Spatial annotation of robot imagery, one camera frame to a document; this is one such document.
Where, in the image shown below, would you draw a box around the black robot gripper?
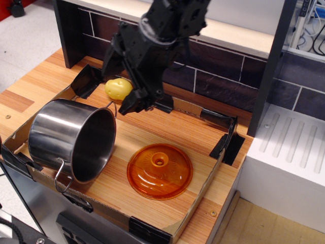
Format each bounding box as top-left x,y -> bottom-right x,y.
102,21 -> 187,115

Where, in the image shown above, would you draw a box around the stainless steel pot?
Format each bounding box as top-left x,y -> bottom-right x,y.
28,99 -> 117,194

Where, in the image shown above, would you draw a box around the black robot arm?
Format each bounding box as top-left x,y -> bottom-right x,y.
102,1 -> 210,115

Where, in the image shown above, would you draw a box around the orange transparent pot lid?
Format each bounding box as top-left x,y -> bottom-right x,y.
126,143 -> 193,200

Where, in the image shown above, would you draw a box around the yellow toy potato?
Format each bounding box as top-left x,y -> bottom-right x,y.
105,78 -> 133,101

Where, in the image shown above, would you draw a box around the black object on floor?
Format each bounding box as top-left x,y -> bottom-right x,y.
7,0 -> 25,18

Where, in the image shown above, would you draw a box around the light wooden shelf ledge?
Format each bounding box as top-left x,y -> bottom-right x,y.
67,1 -> 274,59

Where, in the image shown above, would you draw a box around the white ribbed drainboard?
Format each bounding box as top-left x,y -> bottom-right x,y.
245,104 -> 325,184

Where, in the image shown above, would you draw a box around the dark grey vertical post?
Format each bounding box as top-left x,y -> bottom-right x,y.
247,1 -> 297,137

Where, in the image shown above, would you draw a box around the cables behind shelf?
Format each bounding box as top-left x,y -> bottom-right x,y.
289,0 -> 325,55

